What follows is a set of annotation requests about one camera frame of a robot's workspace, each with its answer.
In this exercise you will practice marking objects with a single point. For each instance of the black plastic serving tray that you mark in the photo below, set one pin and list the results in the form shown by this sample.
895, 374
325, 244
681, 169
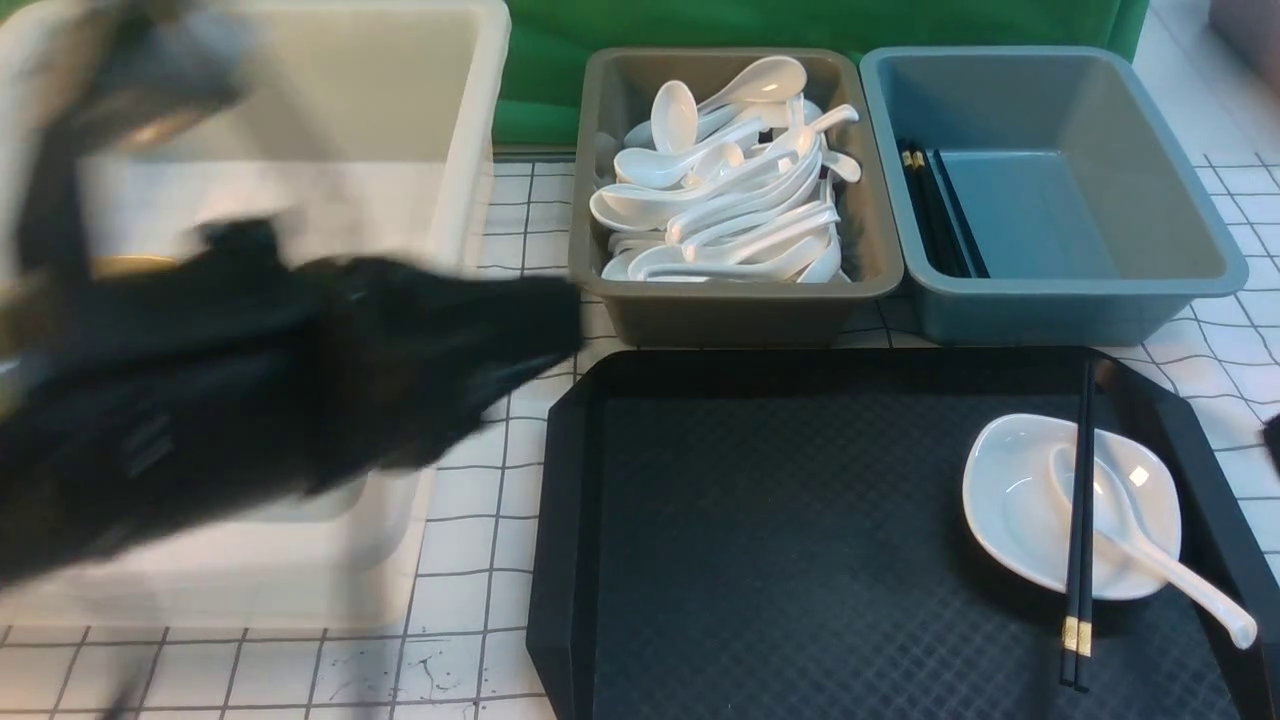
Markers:
780, 535

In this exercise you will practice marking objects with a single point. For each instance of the grey plastic spoon bin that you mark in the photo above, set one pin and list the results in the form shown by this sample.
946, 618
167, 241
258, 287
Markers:
619, 87

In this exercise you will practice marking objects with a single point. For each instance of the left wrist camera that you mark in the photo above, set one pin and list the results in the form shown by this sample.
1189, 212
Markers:
135, 73

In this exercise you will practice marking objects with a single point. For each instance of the blue plastic chopstick bin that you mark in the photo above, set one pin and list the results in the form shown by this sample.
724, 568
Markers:
1092, 224

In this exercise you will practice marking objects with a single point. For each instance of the yellow noodle bowl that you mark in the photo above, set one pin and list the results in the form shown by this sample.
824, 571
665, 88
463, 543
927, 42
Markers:
111, 266

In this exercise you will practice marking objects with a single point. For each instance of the black chopstick gold band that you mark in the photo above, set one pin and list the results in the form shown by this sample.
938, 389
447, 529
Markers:
1068, 624

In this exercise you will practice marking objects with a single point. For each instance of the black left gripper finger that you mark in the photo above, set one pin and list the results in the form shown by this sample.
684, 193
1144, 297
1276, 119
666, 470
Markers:
425, 356

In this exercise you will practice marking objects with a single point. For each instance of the pile of white spoons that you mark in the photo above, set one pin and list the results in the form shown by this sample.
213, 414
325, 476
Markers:
737, 187

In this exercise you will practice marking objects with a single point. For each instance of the black chopsticks bundle in bin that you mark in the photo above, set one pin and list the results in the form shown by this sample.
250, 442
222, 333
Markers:
947, 237

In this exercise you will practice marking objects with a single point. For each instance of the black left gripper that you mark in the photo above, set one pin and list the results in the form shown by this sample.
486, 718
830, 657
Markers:
146, 404

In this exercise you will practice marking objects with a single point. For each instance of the white ceramic soup spoon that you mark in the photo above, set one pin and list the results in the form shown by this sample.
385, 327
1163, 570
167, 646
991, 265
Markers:
1113, 516

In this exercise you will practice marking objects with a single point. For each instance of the small white sauce dish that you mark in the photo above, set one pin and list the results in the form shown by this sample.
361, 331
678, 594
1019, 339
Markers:
1014, 485

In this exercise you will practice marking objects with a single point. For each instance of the large white plastic tub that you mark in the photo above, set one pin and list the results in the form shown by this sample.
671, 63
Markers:
367, 126

